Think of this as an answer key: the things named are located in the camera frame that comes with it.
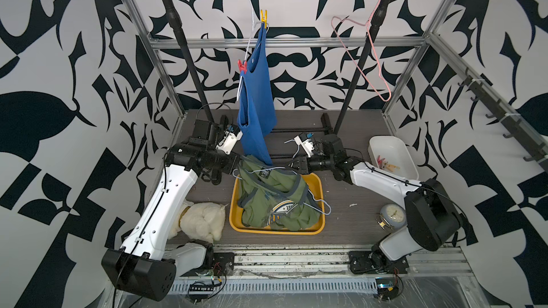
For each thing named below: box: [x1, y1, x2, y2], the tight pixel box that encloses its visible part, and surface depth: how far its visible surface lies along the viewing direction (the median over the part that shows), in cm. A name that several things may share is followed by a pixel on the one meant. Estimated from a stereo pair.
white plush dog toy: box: [168, 198, 229, 244], surface depth 77 cm
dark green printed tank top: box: [237, 155, 321, 231], surface depth 81 cm
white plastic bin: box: [368, 135, 420, 180], surface depth 103 cm
